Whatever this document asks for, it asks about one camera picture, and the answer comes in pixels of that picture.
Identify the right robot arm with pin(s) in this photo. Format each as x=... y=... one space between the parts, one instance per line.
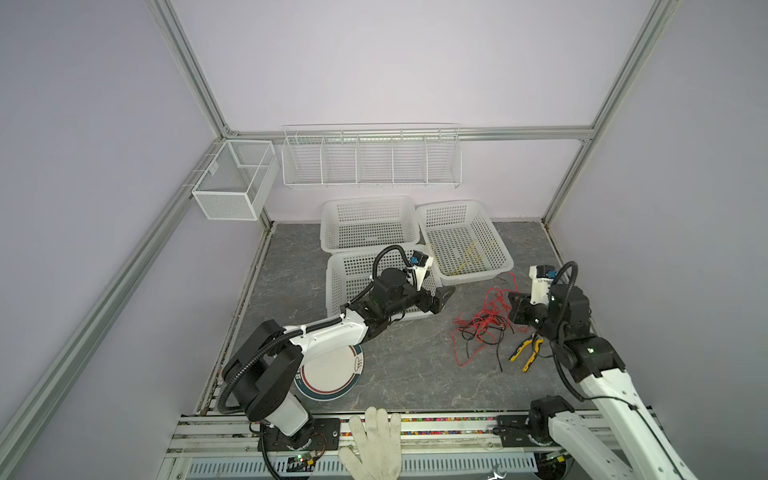
x=592 y=371

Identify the white mesh wall box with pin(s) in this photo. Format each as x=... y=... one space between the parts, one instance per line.
x=237 y=180

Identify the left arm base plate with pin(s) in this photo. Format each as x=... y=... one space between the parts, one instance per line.
x=319 y=434

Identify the back left white basket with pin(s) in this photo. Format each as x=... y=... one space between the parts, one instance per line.
x=355 y=223

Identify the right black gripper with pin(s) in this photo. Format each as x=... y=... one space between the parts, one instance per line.
x=520 y=306

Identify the white plate green rim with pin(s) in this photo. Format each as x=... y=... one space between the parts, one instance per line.
x=331 y=376

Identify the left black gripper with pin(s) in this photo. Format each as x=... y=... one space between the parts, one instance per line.
x=439 y=300

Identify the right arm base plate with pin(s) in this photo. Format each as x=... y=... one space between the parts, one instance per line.
x=516 y=431

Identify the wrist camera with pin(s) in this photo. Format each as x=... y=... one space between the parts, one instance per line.
x=420 y=263
x=542 y=277

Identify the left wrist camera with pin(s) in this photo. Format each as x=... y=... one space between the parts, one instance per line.
x=420 y=263

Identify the white wire wall shelf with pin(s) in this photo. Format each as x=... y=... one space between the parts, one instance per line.
x=372 y=155

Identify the white gloved hand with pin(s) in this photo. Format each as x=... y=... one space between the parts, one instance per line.
x=377 y=436

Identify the front white plastic basket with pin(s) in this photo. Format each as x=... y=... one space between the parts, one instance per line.
x=348 y=273

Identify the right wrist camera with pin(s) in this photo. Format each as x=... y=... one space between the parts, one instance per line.
x=542 y=277

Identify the back right white basket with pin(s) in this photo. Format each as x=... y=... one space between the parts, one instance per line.
x=465 y=242

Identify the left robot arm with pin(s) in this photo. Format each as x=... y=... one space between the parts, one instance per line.
x=257 y=380

